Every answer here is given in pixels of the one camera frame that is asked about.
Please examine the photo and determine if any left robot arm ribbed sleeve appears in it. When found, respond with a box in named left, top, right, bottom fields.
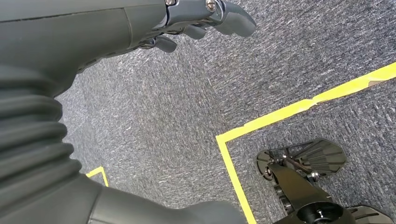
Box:
left=0, top=65, right=84, bottom=224

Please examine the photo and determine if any black robot foot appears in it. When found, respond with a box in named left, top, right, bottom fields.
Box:
left=256, top=138, right=394, bottom=224

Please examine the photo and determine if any yellow floor tape square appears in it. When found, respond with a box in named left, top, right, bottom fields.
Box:
left=215, top=62, right=396, bottom=224

